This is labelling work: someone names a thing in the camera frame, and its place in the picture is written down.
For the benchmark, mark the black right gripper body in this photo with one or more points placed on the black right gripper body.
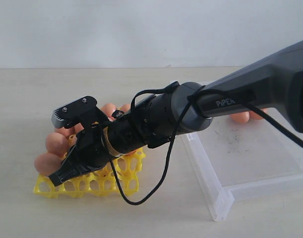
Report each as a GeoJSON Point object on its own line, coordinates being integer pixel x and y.
{"type": "Point", "coordinates": [89, 149]}

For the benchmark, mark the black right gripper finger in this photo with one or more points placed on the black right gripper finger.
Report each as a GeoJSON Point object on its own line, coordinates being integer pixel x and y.
{"type": "Point", "coordinates": [67, 172]}

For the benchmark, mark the brown egg cluster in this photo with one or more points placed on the brown egg cluster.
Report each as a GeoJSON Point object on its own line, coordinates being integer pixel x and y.
{"type": "Point", "coordinates": [70, 131]}

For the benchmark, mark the brown egg placed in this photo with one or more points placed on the brown egg placed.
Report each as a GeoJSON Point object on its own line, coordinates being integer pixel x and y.
{"type": "Point", "coordinates": [125, 108]}
{"type": "Point", "coordinates": [109, 109]}

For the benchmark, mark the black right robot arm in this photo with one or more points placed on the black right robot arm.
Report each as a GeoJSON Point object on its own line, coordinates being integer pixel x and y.
{"type": "Point", "coordinates": [275, 81]}

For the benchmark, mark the yellow plastic egg tray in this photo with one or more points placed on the yellow plastic egg tray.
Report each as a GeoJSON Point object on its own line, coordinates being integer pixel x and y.
{"type": "Point", "coordinates": [99, 183]}

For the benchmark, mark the clear plastic bin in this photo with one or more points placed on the clear plastic bin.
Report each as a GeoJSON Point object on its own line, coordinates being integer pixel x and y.
{"type": "Point", "coordinates": [234, 162]}

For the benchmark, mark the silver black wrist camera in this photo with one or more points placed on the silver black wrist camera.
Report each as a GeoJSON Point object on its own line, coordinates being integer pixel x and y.
{"type": "Point", "coordinates": [83, 111]}

